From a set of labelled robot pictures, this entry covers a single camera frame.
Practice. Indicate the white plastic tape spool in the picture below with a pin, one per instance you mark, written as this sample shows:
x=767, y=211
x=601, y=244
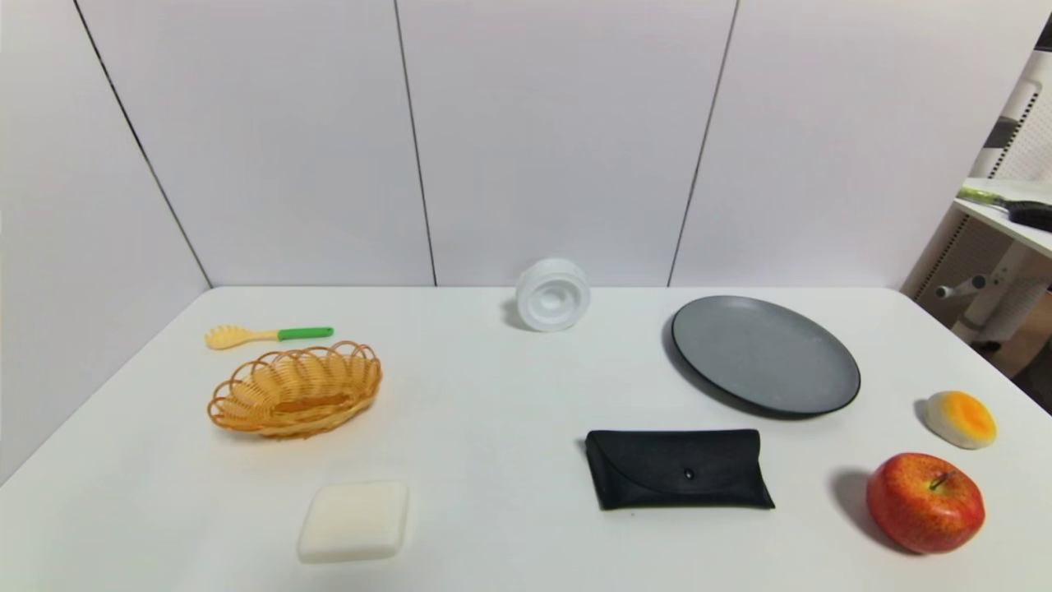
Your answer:
x=552, y=296

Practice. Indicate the gray round plate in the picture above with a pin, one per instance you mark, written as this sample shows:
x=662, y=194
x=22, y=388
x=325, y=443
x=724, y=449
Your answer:
x=764, y=353

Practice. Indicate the black leather glasses case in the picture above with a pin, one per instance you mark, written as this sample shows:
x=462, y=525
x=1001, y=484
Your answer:
x=678, y=469

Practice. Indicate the orange wicker basket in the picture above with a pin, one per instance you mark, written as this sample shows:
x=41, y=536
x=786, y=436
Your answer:
x=296, y=395

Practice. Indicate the white soap bar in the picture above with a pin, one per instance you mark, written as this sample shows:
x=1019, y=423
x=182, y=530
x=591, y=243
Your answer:
x=353, y=522

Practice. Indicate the white perforated panel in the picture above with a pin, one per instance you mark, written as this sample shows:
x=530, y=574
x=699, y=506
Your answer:
x=962, y=247

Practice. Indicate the red apple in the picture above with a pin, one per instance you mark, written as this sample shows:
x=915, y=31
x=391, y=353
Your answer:
x=925, y=503

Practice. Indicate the white orange egg half toy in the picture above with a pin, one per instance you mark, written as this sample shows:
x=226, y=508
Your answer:
x=962, y=419

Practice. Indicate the white desk leg with knob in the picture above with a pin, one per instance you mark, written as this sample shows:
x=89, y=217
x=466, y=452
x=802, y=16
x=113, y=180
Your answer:
x=998, y=296

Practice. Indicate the white side desk top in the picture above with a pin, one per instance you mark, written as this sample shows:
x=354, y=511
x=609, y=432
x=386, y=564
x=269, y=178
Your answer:
x=1023, y=234

